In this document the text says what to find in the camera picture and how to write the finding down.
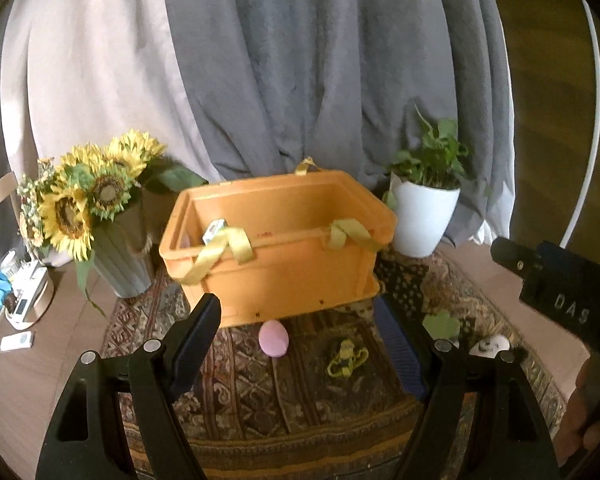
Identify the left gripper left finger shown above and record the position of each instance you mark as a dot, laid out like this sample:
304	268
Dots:
169	366

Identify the green pothos plant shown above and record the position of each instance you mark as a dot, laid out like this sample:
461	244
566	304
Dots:
438	162

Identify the white ribbed plant pot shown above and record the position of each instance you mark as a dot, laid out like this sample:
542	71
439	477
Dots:
423	215

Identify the blue white small box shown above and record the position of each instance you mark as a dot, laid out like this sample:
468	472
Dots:
213	229

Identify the person right hand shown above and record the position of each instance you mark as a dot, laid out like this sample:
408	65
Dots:
576	432

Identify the pink egg sponge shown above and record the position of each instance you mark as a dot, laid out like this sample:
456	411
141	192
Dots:
273	339

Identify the grey ribbed vase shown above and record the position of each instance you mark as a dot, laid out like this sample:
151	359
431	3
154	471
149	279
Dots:
122	252

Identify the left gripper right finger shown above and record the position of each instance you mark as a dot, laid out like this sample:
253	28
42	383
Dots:
428	368

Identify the beige sheer curtain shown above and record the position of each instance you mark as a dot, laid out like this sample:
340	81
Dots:
85	71

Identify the artificial sunflower bouquet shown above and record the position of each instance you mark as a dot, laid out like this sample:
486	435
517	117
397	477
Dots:
70	196

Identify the patterned oriental rug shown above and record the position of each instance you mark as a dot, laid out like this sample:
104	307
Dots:
249	416

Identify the white remote control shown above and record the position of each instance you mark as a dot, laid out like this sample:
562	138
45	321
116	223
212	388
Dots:
18	341

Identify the orange plastic storage crate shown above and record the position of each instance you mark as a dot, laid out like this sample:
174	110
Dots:
294	244

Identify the minion rubber toy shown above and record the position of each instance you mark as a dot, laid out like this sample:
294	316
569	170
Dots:
347	360

